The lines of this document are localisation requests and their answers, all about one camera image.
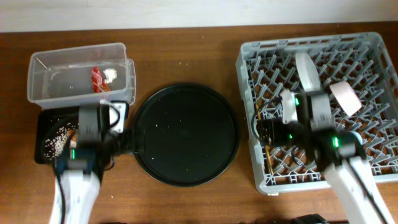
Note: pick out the black rectangular tray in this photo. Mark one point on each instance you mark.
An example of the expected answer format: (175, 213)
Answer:
(51, 119)

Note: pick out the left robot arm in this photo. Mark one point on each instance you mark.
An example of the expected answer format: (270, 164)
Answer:
(87, 153)

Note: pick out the red snack wrapper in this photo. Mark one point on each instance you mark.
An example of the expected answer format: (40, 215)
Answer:
(97, 80)

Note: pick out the white tissue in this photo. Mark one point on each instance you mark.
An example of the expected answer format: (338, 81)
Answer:
(110, 75)

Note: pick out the wooden chopstick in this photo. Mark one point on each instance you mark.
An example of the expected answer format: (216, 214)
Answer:
(258, 111)
(268, 156)

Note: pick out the grey round plate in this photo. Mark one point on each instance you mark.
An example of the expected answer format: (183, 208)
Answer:
(307, 72)

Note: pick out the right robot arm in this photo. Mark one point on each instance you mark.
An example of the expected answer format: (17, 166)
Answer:
(339, 155)

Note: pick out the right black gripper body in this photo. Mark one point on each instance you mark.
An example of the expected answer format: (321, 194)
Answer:
(281, 133)

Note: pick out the round black serving tray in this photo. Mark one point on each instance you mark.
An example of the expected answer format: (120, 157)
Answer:
(187, 135)

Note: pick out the pink bowl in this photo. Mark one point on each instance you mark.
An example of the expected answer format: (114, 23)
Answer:
(346, 97)

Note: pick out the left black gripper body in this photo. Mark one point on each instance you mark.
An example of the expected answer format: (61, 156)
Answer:
(126, 141)

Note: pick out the grey dishwasher rack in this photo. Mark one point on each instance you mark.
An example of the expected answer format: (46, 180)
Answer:
(266, 68)

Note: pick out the clear plastic waste bin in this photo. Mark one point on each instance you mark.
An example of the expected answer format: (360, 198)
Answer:
(62, 78)

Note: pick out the light blue plastic cup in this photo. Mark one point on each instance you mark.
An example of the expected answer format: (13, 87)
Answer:
(358, 136)

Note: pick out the food scraps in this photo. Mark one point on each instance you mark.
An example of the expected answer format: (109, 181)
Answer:
(53, 145)

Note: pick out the orange carrot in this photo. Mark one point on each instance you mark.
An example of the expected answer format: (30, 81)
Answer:
(72, 134)

